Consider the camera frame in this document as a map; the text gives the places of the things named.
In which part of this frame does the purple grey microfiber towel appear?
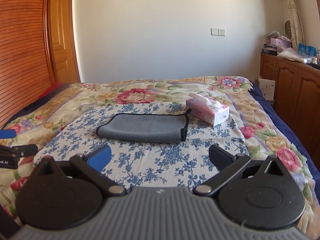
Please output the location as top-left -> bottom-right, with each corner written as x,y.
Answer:
96,109 -> 191,143

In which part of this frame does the blue floral white pillow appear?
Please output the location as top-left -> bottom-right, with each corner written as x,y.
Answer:
34,103 -> 248,190

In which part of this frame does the pink cotton tissue pack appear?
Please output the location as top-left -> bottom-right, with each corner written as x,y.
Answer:
185,93 -> 229,126

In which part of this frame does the blue picture card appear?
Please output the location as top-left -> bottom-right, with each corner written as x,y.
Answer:
298,43 -> 316,56

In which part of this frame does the white cardboard box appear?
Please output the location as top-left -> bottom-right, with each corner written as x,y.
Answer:
258,78 -> 276,101

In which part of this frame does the wooden slatted wardrobe door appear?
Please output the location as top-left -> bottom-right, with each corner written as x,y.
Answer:
1,0 -> 55,125

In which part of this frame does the wooden side cabinet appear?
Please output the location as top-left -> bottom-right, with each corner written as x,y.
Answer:
260,53 -> 320,168

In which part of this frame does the floral beige curtain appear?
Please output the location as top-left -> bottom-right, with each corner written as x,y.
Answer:
286,0 -> 305,50

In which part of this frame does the white wall switch socket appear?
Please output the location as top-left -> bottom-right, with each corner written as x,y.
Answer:
210,28 -> 226,36

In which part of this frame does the clutter pile on cabinet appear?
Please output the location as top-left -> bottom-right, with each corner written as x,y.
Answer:
261,21 -> 292,56

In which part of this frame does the floral bed blanket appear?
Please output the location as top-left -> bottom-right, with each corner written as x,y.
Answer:
1,76 -> 319,239

